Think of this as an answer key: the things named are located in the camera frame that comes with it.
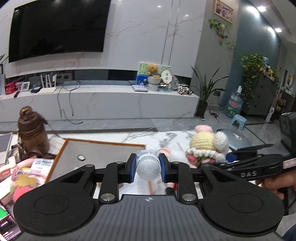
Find white blue cream tube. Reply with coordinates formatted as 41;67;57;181
136;149;161;181

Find person right hand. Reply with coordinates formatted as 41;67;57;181
255;169;296;200

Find small blue plastic stool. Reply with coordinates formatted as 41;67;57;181
231;114;247;131

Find orange storage box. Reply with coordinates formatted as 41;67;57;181
46;138;146;183

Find water jug bottle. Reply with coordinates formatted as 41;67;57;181
225;86;243;118

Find white tv cabinet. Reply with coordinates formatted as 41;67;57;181
1;85;199;122

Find potted green plant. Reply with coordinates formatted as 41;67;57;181
191;67;229;118

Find teddy bear in basket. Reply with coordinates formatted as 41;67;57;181
147;64;161;91

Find pink fluffy pompom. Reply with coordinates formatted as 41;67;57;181
13;186;33;202

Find white wifi router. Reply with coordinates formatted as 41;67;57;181
39;74;57;94

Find grey notebook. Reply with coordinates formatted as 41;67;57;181
0;133;13;166

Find smartphone with lit screen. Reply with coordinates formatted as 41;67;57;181
1;203;22;240

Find black wall television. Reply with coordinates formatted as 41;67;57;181
9;1;111;62

